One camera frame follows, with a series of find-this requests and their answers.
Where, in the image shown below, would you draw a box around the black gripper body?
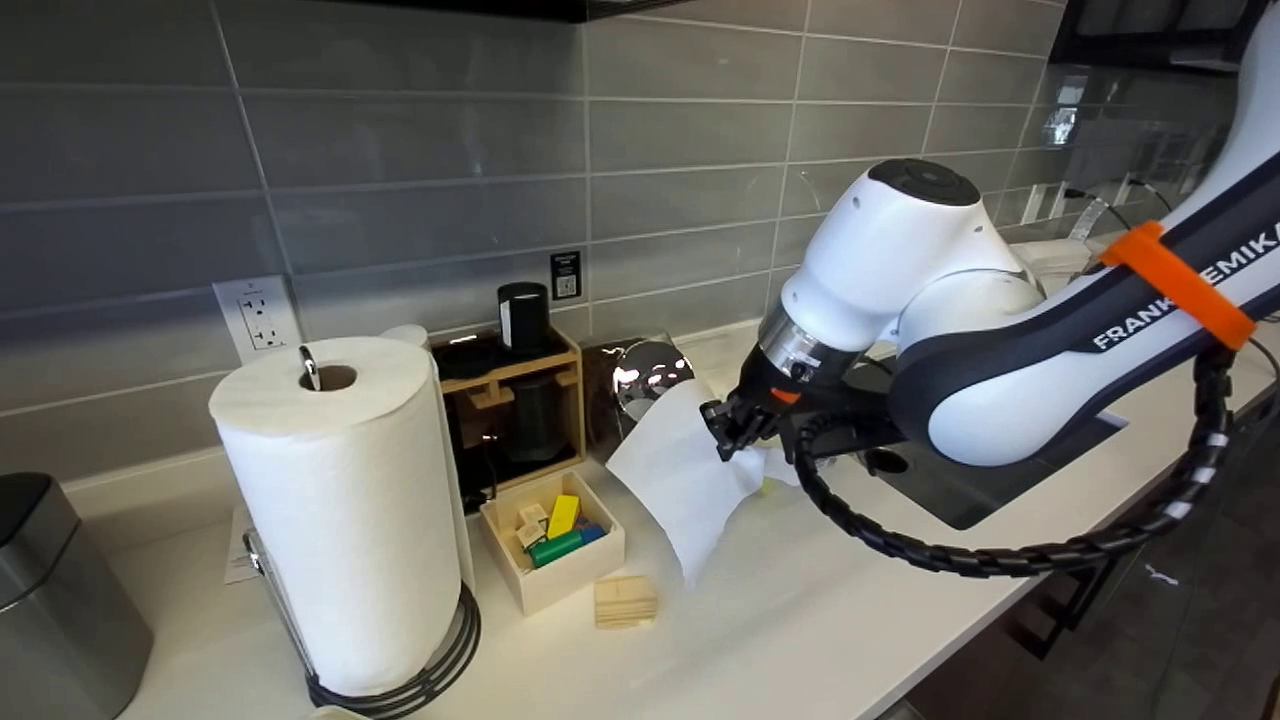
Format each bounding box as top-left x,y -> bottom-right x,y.
699,348 -> 830,458

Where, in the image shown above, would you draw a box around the white paper towel sheet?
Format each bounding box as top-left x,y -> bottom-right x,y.
606,381 -> 794,584

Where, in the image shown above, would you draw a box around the orange cable strap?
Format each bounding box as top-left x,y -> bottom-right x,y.
1101,218 -> 1259,356

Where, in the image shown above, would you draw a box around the white wall outlet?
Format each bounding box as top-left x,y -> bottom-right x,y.
214,277 -> 299,358

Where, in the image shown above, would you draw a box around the black braided cable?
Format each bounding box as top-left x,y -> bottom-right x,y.
778,335 -> 1242,578

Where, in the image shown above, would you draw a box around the wooden rack with black jars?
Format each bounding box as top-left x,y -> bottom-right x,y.
433,278 -> 584,510

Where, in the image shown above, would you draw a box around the wooden box with blocks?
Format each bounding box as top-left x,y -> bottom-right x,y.
479,471 -> 623,610

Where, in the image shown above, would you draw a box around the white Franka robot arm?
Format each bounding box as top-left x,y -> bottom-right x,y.
704,8 -> 1280,475

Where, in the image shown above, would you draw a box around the black wall switch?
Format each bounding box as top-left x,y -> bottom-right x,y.
551,253 -> 580,298

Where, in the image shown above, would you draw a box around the black wire towel holder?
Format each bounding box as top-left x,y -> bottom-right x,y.
240,341 -> 482,720

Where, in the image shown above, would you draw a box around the paper towel roll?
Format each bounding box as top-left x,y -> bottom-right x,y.
204,332 -> 470,700

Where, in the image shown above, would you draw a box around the small wooden block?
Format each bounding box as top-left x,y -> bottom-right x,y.
593,577 -> 660,626

